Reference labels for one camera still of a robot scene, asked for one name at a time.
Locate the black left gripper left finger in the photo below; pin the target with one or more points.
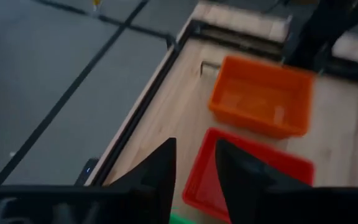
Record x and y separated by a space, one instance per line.
154 186

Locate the green plastic basket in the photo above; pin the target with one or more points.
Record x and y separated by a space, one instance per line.
179 220

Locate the red plastic basket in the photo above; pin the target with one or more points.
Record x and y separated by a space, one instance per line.
200 183

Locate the wooden shelf with black legs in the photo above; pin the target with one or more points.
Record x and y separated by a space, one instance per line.
191 102

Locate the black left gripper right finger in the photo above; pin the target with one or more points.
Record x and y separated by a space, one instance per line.
247 199

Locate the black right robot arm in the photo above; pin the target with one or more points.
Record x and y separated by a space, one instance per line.
315 34

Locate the black device with blue light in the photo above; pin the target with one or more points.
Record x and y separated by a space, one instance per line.
87 172

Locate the orange plastic basket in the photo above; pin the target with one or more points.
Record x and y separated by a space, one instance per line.
259 99

